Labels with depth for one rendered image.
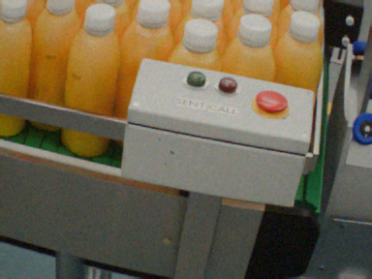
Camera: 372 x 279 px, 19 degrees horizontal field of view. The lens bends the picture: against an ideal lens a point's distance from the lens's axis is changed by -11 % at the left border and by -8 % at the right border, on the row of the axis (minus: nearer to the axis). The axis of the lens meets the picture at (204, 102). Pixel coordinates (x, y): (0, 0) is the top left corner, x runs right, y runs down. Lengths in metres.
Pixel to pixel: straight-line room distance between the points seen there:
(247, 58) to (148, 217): 0.25
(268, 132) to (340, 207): 0.35
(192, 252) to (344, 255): 0.36
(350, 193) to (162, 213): 0.27
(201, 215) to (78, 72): 0.23
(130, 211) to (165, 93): 0.26
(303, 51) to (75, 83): 0.29
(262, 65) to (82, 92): 0.22
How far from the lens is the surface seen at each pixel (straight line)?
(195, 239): 1.41
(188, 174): 1.31
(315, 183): 1.54
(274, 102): 1.29
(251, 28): 1.42
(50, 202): 1.53
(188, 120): 1.26
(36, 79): 1.50
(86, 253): 1.58
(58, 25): 1.45
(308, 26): 1.45
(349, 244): 1.68
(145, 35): 1.44
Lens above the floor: 1.85
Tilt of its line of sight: 35 degrees down
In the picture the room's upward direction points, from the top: 10 degrees clockwise
